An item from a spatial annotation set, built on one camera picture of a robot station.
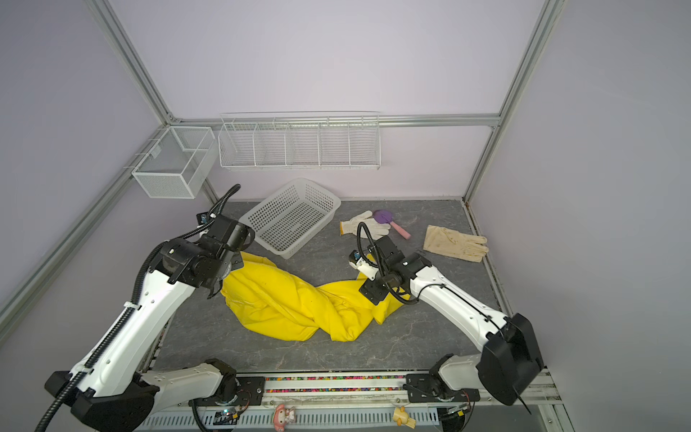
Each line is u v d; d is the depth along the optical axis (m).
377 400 0.74
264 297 0.74
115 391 0.38
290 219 1.15
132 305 0.40
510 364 0.40
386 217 1.13
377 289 0.71
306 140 1.05
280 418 0.68
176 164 0.96
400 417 0.67
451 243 1.05
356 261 0.72
